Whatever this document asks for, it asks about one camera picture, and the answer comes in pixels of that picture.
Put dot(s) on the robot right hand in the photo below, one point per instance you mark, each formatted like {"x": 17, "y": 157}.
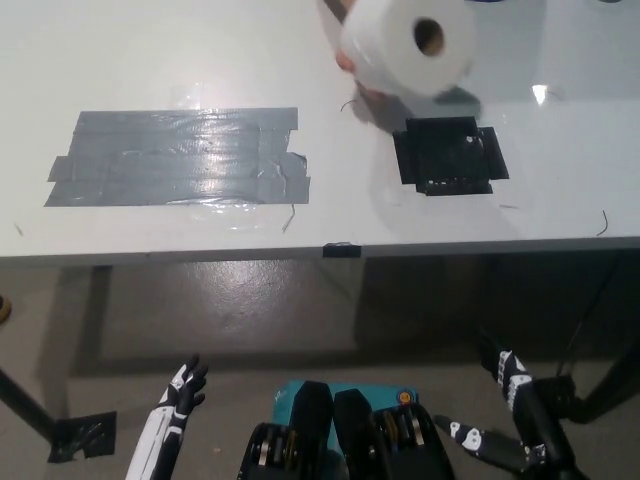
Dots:
{"x": 535, "y": 430}

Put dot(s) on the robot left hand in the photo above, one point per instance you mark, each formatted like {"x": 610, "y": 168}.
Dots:
{"x": 165, "y": 430}

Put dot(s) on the person's bare hand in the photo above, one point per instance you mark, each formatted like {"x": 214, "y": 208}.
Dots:
{"x": 346, "y": 61}

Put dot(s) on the white toilet paper roll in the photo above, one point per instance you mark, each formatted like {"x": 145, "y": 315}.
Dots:
{"x": 380, "y": 45}

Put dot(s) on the robot body black teal blocks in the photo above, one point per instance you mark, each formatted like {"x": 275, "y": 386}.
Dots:
{"x": 310, "y": 430}

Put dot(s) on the black floor tape patch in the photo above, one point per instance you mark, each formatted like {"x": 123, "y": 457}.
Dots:
{"x": 82, "y": 435}
{"x": 567, "y": 395}

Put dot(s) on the black stand leg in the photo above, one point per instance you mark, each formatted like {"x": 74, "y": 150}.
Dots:
{"x": 615, "y": 380}
{"x": 25, "y": 405}

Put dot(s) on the white table leg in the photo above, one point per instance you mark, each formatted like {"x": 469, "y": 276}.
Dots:
{"x": 87, "y": 325}

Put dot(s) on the black tape square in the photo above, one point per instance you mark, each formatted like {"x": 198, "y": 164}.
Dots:
{"x": 445, "y": 160}

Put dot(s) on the small black tape strip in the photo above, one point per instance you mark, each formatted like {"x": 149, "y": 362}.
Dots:
{"x": 342, "y": 250}

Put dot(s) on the yellow round object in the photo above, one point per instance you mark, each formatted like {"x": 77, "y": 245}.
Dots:
{"x": 4, "y": 310}

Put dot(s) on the grey duct tape patch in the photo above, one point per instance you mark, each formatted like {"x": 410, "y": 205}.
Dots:
{"x": 175, "y": 160}

